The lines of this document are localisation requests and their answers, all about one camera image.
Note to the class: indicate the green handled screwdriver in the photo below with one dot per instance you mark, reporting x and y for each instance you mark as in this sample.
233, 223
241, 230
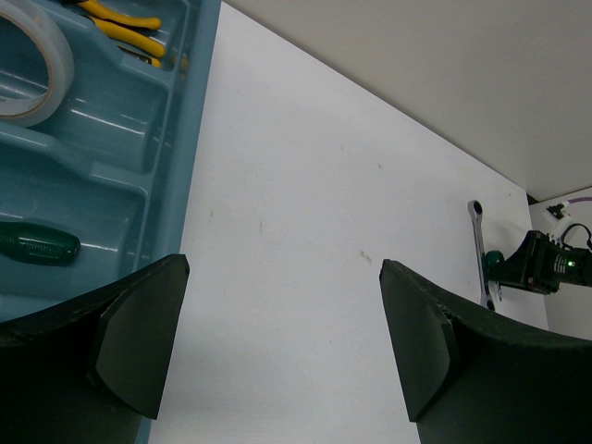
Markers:
38, 245

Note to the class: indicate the small yellow needle-nose pliers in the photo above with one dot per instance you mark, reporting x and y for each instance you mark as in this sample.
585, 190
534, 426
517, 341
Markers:
132, 42

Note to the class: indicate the blue plastic organizer tray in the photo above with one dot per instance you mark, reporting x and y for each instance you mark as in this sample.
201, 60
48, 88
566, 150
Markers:
113, 164

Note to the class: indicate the large yellow needle-nose pliers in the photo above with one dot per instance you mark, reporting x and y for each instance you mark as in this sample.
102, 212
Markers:
100, 11

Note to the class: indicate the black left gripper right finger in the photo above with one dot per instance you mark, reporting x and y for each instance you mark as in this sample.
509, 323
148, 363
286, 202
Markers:
471, 375

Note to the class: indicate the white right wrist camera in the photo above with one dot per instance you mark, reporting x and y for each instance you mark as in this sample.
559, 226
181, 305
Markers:
562, 224

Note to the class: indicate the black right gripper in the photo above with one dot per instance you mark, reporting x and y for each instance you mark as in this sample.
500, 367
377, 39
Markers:
540, 265

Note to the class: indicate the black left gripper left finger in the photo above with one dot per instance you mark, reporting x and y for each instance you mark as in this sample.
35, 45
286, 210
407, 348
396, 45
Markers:
90, 369

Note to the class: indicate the white tape roll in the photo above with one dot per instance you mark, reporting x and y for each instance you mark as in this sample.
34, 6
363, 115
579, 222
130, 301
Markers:
37, 66

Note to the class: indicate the long ratchet wrench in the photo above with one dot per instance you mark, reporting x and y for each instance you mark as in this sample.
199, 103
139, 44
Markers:
475, 211

